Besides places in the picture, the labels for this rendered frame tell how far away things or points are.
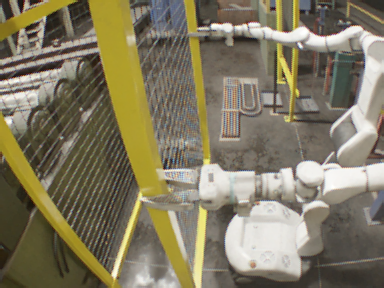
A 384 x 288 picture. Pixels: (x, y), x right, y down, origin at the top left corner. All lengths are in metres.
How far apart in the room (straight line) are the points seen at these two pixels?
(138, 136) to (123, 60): 0.15
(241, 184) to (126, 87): 0.30
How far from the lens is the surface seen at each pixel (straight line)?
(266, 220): 1.92
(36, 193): 1.02
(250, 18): 5.62
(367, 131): 1.19
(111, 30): 0.43
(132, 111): 0.49
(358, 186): 0.65
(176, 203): 0.60
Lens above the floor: 1.90
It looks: 40 degrees down
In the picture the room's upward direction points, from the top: 8 degrees counter-clockwise
